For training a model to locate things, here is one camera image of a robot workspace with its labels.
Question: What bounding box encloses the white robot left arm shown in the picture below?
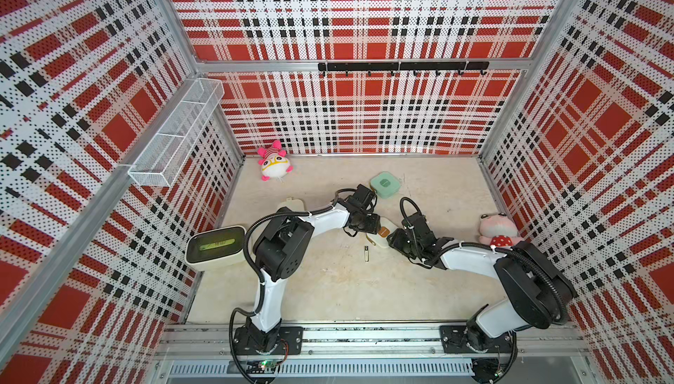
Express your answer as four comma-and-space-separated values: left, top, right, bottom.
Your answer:
230, 185, 381, 353

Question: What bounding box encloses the pink white owl plush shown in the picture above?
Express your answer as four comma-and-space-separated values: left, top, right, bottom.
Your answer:
257, 140, 294, 181

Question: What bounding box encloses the black wall hook rail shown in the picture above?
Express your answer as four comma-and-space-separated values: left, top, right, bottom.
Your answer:
318, 61, 490, 73

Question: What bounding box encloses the pink frog plush red dress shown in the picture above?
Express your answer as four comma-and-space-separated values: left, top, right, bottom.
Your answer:
478, 213, 523, 247

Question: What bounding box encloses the white wire mesh shelf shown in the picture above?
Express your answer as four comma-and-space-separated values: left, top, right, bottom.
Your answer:
129, 78, 224, 187

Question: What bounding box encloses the cream manicure case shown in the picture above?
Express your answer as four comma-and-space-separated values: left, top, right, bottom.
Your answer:
277, 197, 305, 212
365, 217, 398, 249

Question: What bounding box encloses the mint green manicure case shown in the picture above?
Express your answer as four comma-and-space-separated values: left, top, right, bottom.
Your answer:
370, 172, 401, 199

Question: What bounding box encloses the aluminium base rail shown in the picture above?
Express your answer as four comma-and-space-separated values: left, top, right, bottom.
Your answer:
149, 321, 600, 383

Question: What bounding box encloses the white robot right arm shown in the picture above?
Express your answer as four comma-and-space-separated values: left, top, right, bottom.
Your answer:
388, 197, 577, 353

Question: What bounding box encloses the white box green screen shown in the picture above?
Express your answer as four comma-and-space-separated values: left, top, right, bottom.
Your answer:
184, 225, 247, 272

